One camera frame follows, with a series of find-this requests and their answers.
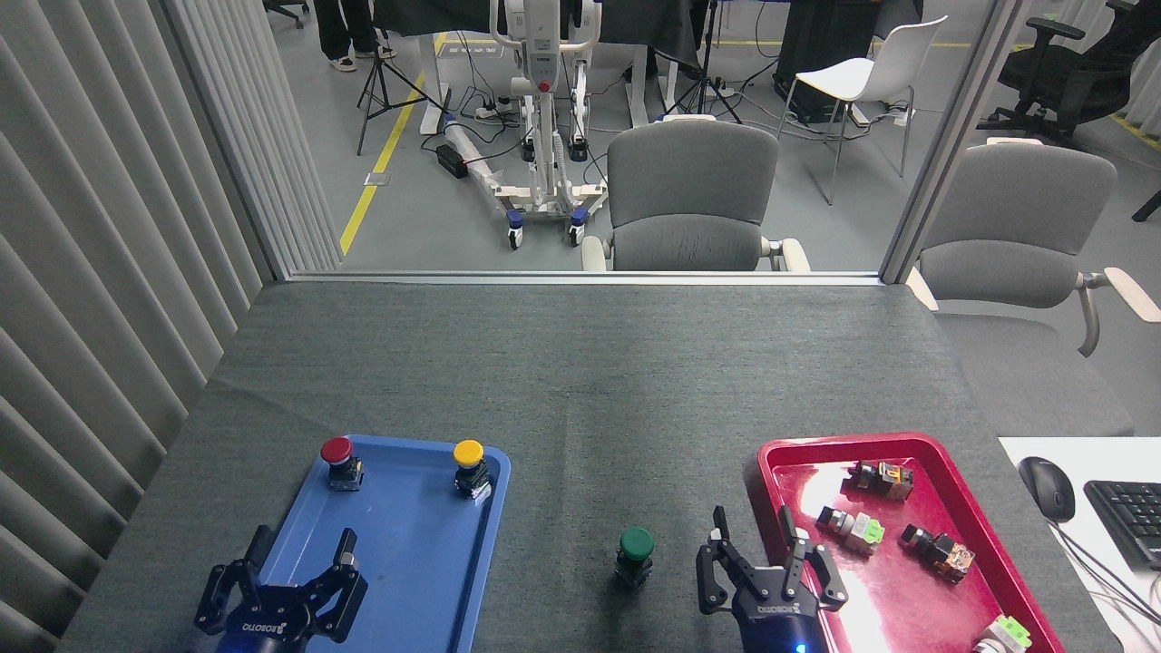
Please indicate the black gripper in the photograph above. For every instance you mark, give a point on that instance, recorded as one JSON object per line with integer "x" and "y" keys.
{"x": 268, "y": 632}
{"x": 775, "y": 628}

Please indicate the green push button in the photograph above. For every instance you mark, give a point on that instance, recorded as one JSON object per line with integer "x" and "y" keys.
{"x": 637, "y": 542}

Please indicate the red push button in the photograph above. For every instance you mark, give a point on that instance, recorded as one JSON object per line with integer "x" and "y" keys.
{"x": 336, "y": 450}

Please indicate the yellow push button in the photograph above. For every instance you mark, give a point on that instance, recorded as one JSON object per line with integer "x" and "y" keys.
{"x": 468, "y": 452}

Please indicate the red plastic tray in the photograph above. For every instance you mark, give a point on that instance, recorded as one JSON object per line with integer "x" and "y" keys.
{"x": 907, "y": 603}

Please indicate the blue plastic tray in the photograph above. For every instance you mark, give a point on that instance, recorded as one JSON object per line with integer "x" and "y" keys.
{"x": 417, "y": 562}

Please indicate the grey table cloth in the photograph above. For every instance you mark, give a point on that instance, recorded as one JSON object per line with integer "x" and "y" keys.
{"x": 580, "y": 381}

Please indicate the black computer mouse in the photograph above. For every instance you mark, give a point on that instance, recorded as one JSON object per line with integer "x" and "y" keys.
{"x": 1048, "y": 490}

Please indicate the black keyboard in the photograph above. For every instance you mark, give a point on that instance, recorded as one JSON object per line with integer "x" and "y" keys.
{"x": 1129, "y": 521}

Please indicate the grey office chair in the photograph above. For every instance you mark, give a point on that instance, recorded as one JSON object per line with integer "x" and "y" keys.
{"x": 689, "y": 181}
{"x": 1016, "y": 218}

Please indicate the black power brick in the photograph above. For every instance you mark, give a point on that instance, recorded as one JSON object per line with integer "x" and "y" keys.
{"x": 451, "y": 160}

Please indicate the black tripod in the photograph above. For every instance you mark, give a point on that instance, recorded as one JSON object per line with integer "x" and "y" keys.
{"x": 379, "y": 86}
{"x": 706, "y": 86}

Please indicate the white plastic chair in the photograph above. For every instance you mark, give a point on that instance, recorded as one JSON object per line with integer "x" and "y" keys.
{"x": 871, "y": 73}

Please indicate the white stand on wheels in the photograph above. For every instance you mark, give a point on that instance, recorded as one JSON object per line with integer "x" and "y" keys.
{"x": 544, "y": 109}

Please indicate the person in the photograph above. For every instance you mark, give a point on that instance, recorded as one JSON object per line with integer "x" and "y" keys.
{"x": 340, "y": 27}

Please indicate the black office chair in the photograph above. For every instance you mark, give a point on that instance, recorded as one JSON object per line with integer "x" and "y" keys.
{"x": 1079, "y": 73}

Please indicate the white green switch module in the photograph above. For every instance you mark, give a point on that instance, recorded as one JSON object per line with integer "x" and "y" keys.
{"x": 1005, "y": 635}
{"x": 851, "y": 530}

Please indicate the black orange switch module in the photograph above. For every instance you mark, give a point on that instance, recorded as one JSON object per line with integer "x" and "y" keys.
{"x": 943, "y": 553}
{"x": 880, "y": 479}

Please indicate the silver post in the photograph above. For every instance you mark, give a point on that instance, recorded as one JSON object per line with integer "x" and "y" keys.
{"x": 952, "y": 136}

